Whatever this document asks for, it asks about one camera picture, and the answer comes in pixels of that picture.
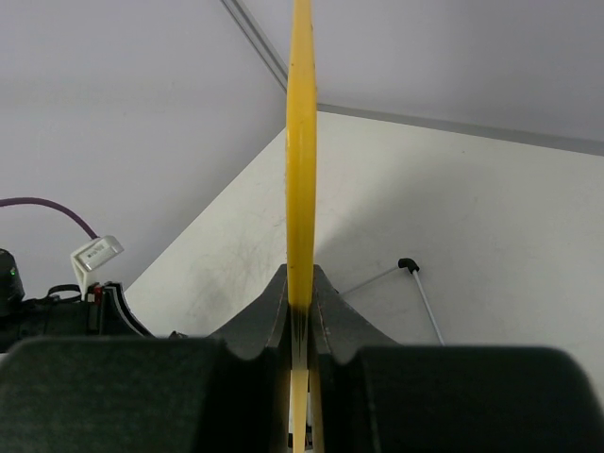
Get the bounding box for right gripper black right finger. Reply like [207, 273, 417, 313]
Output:
[309, 269, 603, 452]

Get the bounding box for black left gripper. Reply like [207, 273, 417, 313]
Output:
[1, 281, 153, 352]

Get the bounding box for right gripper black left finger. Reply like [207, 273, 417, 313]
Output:
[1, 268, 289, 452]

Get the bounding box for yellow framed whiteboard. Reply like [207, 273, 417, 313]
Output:
[285, 0, 317, 452]

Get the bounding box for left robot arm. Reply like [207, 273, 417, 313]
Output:
[1, 249, 152, 353]

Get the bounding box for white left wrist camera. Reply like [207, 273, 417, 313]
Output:
[70, 235, 124, 294]

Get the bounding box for whiteboard wire stand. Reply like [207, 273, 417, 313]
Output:
[341, 258, 445, 346]

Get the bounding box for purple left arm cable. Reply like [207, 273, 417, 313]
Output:
[0, 196, 99, 240]

